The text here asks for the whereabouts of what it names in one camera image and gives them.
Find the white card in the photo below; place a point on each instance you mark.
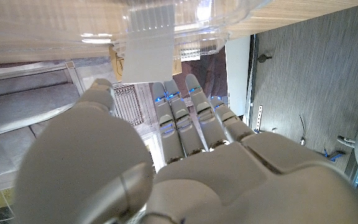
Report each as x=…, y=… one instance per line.
x=148, y=59

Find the clear plastic clamshell container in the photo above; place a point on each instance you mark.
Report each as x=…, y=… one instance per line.
x=57, y=28

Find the white perforated metal bracket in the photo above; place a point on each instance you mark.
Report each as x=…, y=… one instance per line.
x=260, y=116

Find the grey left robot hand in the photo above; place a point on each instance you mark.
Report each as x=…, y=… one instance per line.
x=228, y=186

